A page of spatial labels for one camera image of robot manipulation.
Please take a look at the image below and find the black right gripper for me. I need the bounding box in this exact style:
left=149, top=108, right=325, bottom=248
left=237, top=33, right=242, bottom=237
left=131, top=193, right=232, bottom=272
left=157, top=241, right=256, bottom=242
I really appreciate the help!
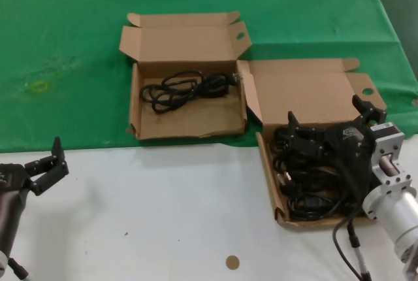
left=287, top=95, right=388, bottom=202

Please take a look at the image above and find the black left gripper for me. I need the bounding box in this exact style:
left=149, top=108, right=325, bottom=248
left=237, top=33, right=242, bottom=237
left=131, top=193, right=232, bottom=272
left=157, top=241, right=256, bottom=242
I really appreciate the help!
left=0, top=136, right=71, bottom=256

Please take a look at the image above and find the black power cable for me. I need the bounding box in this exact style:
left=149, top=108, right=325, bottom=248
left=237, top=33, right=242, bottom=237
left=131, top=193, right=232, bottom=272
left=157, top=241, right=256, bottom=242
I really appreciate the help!
left=287, top=192, right=365, bottom=222
left=270, top=127, right=360, bottom=199
left=139, top=70, right=244, bottom=115

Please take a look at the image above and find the cardboard box with intact rim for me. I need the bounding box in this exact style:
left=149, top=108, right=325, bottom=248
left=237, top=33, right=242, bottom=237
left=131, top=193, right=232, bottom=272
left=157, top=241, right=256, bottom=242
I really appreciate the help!
left=236, top=58, right=388, bottom=232

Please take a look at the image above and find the cardboard box with torn rim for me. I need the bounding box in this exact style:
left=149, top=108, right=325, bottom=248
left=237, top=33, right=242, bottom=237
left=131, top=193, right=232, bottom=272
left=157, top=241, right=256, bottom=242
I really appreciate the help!
left=118, top=10, right=252, bottom=141

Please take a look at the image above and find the green table cloth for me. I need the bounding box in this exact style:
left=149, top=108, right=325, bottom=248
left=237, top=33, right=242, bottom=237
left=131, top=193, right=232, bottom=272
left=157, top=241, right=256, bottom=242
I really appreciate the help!
left=0, top=0, right=418, bottom=153

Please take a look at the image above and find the brown cardboard disc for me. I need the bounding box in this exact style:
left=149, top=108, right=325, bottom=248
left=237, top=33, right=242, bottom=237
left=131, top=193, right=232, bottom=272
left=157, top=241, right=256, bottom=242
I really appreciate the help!
left=225, top=255, right=240, bottom=271

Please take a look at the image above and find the yellow green ring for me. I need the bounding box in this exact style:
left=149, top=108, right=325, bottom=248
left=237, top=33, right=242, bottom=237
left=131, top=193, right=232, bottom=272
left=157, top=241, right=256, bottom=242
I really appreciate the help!
left=29, top=80, right=50, bottom=94

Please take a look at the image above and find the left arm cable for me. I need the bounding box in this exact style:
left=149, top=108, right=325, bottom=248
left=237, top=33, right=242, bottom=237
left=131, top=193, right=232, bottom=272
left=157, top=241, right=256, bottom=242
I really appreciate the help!
left=7, top=257, right=31, bottom=281

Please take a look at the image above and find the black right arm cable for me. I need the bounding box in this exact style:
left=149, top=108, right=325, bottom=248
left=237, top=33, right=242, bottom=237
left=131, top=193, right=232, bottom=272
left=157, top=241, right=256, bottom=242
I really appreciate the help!
left=332, top=208, right=367, bottom=281

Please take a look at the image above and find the right arm cable silver connector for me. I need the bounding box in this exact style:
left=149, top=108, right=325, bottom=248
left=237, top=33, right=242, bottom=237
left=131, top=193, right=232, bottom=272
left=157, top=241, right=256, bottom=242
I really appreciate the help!
left=346, top=220, right=372, bottom=281

